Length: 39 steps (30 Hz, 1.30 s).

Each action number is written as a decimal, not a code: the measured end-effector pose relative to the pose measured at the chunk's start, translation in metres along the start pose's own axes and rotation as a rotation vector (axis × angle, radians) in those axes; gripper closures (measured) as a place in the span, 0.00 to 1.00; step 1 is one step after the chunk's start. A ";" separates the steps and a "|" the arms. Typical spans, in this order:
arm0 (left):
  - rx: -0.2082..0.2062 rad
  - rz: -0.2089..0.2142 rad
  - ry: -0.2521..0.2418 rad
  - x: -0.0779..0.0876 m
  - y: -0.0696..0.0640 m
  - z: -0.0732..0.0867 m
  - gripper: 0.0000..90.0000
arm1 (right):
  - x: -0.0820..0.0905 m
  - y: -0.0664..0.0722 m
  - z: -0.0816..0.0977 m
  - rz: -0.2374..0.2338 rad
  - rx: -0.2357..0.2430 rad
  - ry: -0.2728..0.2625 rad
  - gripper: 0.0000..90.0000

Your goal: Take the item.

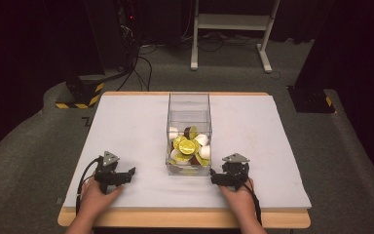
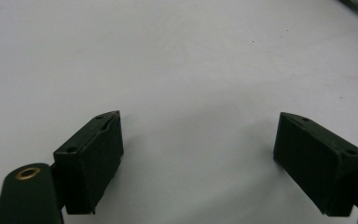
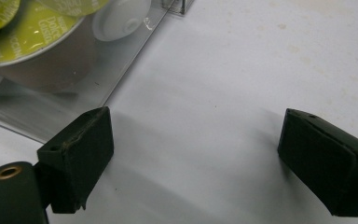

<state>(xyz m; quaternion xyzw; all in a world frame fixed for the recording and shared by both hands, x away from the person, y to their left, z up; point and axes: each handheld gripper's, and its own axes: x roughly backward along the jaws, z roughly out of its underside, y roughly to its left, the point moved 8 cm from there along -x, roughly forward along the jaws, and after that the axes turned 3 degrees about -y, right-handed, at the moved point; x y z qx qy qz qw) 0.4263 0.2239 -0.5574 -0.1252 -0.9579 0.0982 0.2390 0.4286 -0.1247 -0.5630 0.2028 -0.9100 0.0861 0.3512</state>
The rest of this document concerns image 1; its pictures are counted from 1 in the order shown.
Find black floor cables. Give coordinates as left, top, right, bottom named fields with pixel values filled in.
left=116, top=38, right=159, bottom=93

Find white foam mat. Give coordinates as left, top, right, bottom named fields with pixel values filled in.
left=62, top=94, right=313, bottom=210

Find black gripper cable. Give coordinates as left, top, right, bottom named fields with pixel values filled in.
left=75, top=156, right=101, bottom=216
left=238, top=176, right=263, bottom=226

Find clear plastic box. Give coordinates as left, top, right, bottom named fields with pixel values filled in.
left=165, top=92, right=213, bottom=177

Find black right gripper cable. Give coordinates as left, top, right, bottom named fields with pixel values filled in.
left=238, top=176, right=263, bottom=226

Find pile of small lidded capsules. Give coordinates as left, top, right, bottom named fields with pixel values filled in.
left=168, top=125, right=212, bottom=168

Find person's right hand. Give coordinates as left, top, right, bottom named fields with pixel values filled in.
left=218, top=178, right=258, bottom=223

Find black yellow striped stand base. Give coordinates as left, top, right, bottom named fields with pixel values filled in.
left=55, top=74, right=106, bottom=110

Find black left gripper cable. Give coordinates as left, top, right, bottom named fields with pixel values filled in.
left=75, top=156, right=101, bottom=216

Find person's left hand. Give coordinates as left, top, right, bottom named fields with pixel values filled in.
left=78, top=176, right=125, bottom=222

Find white metal stand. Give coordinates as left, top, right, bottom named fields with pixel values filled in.
left=190, top=0, right=282, bottom=74

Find wooden table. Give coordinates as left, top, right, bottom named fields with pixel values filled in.
left=56, top=91, right=312, bottom=230

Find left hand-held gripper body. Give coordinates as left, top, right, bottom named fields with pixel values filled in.
left=93, top=150, right=131, bottom=195

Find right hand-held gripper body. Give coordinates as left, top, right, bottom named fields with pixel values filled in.
left=220, top=152, right=251, bottom=192

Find black computer tower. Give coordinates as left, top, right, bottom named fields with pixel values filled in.
left=83, top=0, right=140, bottom=71

